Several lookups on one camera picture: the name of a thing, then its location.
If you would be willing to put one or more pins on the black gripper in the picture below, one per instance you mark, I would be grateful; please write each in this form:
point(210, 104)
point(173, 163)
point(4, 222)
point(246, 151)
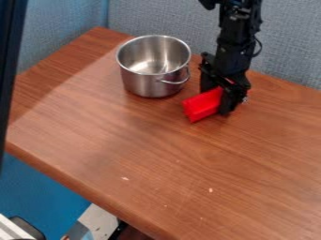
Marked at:
point(228, 63)

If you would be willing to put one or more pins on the red plastic block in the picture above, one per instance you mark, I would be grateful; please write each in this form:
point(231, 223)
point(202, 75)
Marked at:
point(200, 106)

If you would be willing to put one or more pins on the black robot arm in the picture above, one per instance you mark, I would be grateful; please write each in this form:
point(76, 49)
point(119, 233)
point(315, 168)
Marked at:
point(239, 20)

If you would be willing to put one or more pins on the metal pot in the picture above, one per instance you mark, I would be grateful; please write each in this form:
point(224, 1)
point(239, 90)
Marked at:
point(153, 63)

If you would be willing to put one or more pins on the grey white box under table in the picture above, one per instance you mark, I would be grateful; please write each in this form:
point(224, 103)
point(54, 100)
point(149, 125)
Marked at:
point(93, 226)

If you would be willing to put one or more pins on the dark vertical bar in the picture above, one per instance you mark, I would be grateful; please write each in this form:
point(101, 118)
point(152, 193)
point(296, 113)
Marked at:
point(12, 18)

